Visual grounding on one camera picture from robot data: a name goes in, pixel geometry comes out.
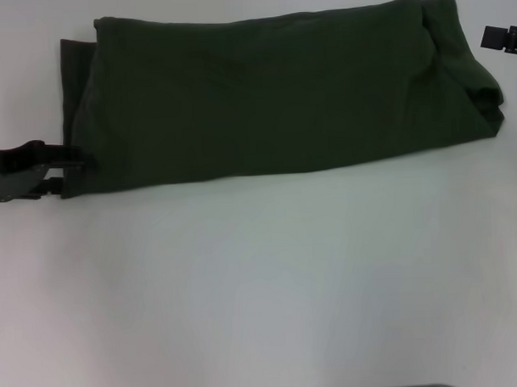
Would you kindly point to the dark green FREE t-shirt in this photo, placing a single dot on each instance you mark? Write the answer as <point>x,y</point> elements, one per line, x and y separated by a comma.
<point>259,96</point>

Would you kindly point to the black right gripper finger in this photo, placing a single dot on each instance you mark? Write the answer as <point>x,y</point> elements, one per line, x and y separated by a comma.
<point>501,40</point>

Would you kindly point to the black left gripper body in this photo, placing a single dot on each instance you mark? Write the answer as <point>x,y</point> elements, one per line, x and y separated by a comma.
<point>11,172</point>

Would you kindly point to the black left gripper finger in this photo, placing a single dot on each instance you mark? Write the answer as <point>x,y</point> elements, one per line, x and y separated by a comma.
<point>52,188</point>
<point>68,157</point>

